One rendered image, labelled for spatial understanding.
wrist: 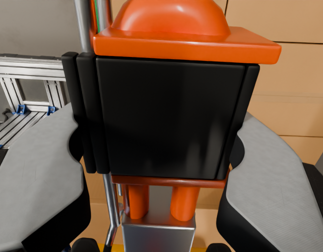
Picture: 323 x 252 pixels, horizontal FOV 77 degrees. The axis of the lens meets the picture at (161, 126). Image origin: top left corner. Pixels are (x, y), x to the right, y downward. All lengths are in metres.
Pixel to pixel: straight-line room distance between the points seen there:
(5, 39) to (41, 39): 0.22
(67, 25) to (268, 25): 1.07
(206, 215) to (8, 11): 1.47
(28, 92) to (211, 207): 1.25
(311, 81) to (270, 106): 0.17
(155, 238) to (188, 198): 0.05
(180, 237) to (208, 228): 0.29
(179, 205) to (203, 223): 0.30
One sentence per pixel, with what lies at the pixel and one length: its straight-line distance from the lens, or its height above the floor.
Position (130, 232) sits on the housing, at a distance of 0.19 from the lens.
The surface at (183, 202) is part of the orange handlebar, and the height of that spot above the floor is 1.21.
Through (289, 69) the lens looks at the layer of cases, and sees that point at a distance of 0.93.
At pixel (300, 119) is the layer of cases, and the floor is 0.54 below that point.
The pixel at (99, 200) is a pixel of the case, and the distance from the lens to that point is 0.43.
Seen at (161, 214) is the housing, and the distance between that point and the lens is 0.19.
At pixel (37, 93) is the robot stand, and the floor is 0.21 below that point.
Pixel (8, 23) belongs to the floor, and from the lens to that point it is 1.60.
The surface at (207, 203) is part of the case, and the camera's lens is 0.43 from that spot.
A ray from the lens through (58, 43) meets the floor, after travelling 1.48.
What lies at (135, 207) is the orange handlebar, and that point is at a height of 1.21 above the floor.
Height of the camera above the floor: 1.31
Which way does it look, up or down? 57 degrees down
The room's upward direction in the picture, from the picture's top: 178 degrees counter-clockwise
